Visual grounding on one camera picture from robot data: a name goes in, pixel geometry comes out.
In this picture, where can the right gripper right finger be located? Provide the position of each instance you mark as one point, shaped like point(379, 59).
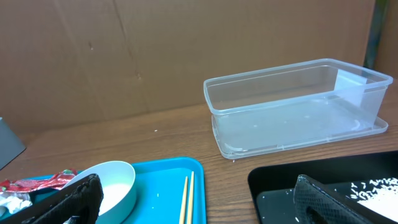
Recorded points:
point(315, 203)

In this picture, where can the black plastic tray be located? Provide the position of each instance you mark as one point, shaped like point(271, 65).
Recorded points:
point(272, 187)

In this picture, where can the pile of white rice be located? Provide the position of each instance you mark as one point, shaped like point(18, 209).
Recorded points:
point(378, 195)

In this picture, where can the teal plastic tray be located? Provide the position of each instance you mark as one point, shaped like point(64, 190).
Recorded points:
point(159, 187)

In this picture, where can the crumpled white tissue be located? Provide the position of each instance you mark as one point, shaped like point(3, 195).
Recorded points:
point(14, 202)

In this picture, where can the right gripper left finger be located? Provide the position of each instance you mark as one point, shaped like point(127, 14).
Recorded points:
point(78, 203)

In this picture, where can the clear plastic container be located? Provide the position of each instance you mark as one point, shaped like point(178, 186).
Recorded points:
point(293, 106)

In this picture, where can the grey dishwasher rack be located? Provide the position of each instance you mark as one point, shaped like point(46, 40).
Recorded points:
point(10, 145)

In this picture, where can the right wooden chopstick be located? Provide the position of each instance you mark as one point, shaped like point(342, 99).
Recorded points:
point(189, 217)

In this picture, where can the grey-green bowl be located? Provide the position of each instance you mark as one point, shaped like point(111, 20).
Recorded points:
point(119, 190)

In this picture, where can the left wooden chopstick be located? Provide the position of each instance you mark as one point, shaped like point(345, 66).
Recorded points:
point(183, 203)

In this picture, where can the red snack wrapper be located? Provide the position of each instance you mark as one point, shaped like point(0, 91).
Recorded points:
point(57, 181)

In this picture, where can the wooden chopstick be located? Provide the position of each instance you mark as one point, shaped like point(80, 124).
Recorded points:
point(189, 217)
point(183, 203)

